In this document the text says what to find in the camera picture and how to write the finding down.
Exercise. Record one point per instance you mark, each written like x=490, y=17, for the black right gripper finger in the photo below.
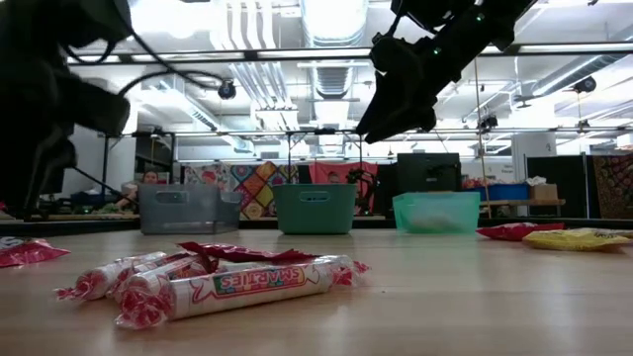
x=386, y=99
x=410, y=121

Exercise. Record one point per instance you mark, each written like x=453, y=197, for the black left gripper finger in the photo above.
x=52, y=163
x=17, y=178

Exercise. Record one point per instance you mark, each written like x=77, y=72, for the red Skittles candy packet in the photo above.
x=29, y=252
x=232, y=252
x=514, y=231

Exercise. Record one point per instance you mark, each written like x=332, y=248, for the Smarties candy roll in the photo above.
x=99, y=279
x=163, y=274
x=326, y=260
x=247, y=292

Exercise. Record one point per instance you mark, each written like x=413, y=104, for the yellow candy packet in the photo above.
x=613, y=232
x=573, y=240

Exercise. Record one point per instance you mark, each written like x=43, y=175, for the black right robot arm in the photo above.
x=475, y=34

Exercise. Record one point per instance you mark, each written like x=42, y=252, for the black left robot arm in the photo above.
x=49, y=25

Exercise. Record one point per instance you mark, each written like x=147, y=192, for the black cabinet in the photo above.
x=427, y=173

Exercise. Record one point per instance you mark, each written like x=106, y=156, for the black ceiling spotlight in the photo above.
x=585, y=85
x=227, y=91
x=488, y=122

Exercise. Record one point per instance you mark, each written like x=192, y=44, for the black background device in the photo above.
x=363, y=193

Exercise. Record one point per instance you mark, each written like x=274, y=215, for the mint green plastic bin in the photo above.
x=437, y=207

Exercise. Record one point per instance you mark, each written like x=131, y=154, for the red hanging cloth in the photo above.
x=319, y=170

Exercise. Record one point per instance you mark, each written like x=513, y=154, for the white ceiling pipe bundle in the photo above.
x=277, y=84

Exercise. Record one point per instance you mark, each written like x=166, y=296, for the blue storage bin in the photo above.
x=504, y=192

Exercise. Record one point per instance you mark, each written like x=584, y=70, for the dark teal plastic bin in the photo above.
x=316, y=207

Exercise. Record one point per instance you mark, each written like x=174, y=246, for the white tissue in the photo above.
x=536, y=181

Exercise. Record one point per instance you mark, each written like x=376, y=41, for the wooden bench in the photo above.
x=524, y=202

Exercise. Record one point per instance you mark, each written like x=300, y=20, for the grey translucent plastic bin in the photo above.
x=188, y=212

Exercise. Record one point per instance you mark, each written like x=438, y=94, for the cardboard box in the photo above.
x=544, y=192

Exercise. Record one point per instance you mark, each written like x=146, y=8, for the colourful patchwork quilt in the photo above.
x=257, y=183

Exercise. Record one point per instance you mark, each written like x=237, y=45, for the black room divider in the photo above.
x=573, y=183

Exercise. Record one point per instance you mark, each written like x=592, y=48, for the dark patterned hanging cloth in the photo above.
x=615, y=188

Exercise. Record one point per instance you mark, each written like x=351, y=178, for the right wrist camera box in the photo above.
x=395, y=54

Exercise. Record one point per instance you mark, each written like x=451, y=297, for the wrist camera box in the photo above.
x=395, y=54
x=99, y=109

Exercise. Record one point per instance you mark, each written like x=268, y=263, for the black metal scaffold frame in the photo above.
x=105, y=163

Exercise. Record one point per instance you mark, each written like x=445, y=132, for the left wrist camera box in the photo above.
x=99, y=109

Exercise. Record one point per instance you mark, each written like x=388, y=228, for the black aluminium table frame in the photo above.
x=99, y=225

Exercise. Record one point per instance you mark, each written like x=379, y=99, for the silver ventilation duct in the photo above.
x=334, y=20

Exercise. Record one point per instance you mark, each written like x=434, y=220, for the black overhead frame beam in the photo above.
x=249, y=55

